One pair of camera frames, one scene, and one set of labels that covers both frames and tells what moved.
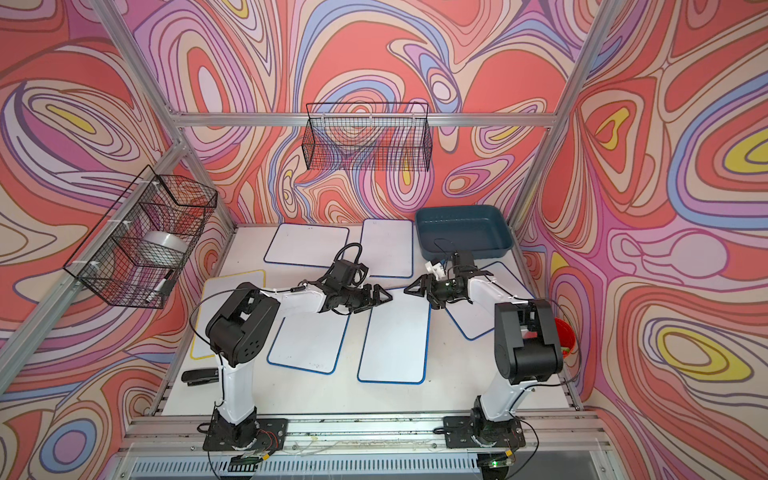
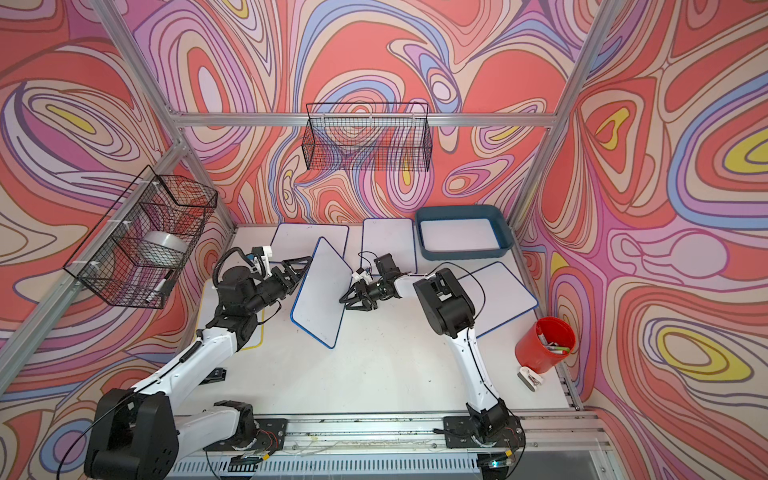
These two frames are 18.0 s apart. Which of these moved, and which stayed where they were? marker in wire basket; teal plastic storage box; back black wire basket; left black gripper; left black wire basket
Moved: left black gripper
Stayed: back black wire basket; left black wire basket; teal plastic storage box; marker in wire basket
